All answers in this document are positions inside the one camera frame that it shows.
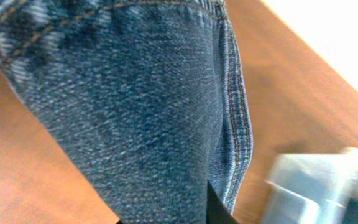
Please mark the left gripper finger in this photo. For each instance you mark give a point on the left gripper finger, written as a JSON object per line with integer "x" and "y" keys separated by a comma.
{"x": 216, "y": 212}

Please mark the dark blue jeans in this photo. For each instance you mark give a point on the dark blue jeans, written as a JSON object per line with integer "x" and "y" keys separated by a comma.
{"x": 146, "y": 98}

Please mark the clear plastic storage bin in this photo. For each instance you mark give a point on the clear plastic storage bin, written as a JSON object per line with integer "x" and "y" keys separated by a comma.
{"x": 314, "y": 189}

